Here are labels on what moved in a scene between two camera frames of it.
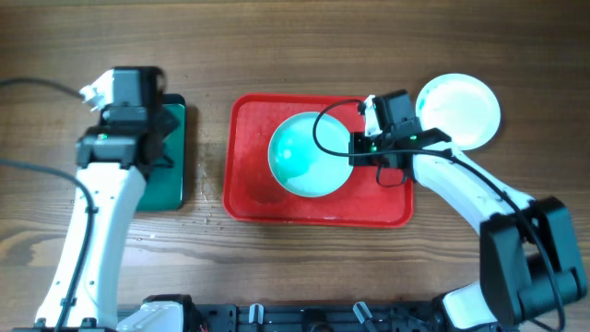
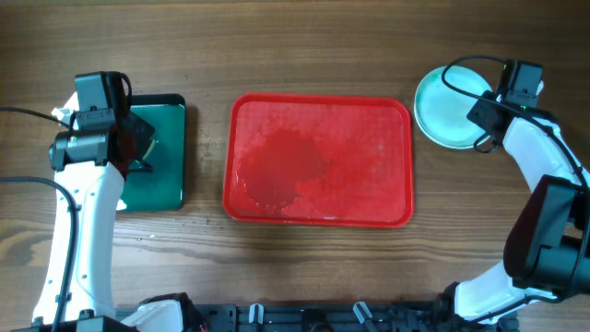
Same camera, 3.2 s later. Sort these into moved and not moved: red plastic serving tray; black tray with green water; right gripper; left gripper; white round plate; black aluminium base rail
Moved: right gripper; left gripper
Not moved: white round plate; black tray with green water; black aluminium base rail; red plastic serving tray
